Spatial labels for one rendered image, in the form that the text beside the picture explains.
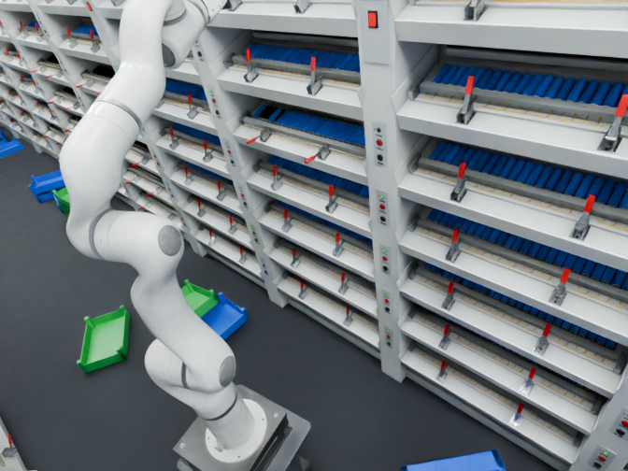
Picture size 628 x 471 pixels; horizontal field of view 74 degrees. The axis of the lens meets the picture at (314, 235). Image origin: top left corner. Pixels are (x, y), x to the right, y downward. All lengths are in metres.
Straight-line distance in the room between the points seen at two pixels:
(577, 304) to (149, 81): 1.04
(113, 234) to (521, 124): 0.81
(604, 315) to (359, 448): 0.98
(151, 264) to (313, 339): 1.29
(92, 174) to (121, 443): 1.43
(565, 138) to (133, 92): 0.80
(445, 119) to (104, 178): 0.69
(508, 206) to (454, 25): 0.41
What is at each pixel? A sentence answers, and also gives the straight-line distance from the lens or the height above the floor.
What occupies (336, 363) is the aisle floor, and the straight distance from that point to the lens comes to 1.90.
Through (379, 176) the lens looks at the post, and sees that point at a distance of 1.14.
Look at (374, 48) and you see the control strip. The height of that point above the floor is 1.31.
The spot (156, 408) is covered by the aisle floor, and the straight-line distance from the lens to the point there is 2.04.
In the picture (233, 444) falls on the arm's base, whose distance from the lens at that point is 1.35.
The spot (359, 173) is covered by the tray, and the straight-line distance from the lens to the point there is 1.19.
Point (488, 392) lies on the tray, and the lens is 1.65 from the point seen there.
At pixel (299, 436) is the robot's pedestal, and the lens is 1.46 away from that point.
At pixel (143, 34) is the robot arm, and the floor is 1.44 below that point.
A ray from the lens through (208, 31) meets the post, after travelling 1.49.
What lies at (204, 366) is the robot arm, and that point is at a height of 0.81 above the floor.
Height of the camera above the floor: 1.59
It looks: 39 degrees down
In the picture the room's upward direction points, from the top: 11 degrees counter-clockwise
